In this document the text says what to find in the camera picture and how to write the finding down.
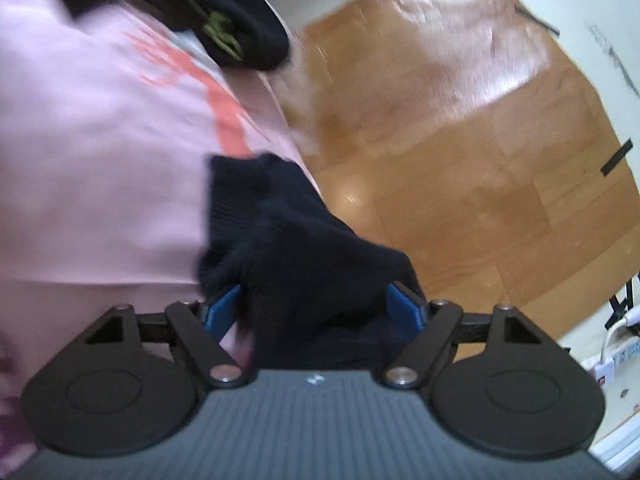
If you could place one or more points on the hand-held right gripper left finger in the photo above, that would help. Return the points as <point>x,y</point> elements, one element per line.
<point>223,312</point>

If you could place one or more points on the small black knitted garment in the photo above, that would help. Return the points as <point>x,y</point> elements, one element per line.
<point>300,260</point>

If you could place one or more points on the white power strip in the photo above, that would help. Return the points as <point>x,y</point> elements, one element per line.
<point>617,350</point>

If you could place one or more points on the black tape strip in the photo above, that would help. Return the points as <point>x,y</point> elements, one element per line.
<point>617,156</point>

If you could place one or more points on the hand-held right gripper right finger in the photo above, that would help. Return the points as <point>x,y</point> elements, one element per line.
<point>404,312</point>

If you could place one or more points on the pink printed bed sheet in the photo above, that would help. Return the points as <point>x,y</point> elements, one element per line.
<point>100,170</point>

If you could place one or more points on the black metal stand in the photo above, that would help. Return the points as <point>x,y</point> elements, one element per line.
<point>625,300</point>

